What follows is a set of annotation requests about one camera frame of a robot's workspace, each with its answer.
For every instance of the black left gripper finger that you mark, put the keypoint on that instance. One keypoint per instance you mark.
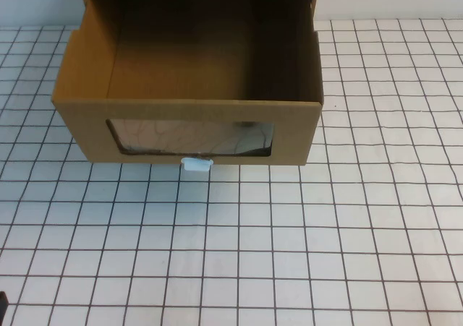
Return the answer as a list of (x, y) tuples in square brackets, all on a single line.
[(3, 302)]

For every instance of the brown cardboard drawer with window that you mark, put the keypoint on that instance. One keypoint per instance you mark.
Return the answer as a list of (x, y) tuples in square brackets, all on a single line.
[(202, 105)]

